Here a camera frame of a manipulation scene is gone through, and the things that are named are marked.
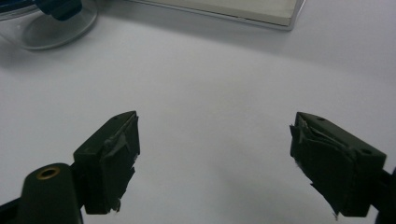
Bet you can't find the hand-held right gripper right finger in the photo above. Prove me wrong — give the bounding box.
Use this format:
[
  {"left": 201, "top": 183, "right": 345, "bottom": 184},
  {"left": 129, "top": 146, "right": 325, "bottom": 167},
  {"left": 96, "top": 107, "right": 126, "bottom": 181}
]
[{"left": 290, "top": 111, "right": 388, "bottom": 218}]

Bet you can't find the dark blue object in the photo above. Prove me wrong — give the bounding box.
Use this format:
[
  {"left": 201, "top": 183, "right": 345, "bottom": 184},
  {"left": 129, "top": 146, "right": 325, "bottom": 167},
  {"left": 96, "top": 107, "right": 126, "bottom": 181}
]
[{"left": 0, "top": 0, "right": 83, "bottom": 22}]

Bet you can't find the flat beige box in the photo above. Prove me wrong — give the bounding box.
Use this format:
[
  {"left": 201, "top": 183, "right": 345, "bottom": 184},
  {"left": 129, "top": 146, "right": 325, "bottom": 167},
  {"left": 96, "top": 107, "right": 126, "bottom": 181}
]
[{"left": 129, "top": 0, "right": 306, "bottom": 32}]

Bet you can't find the clear glass bowl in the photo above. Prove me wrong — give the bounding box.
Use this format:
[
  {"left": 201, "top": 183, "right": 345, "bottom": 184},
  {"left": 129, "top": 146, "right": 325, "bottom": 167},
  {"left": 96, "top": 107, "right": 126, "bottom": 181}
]
[{"left": 0, "top": 0, "right": 99, "bottom": 51}]

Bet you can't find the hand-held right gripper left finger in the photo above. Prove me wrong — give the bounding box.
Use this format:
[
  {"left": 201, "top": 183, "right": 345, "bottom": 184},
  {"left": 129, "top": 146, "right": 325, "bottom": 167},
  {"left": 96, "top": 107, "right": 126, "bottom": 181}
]
[{"left": 73, "top": 110, "right": 141, "bottom": 216}]

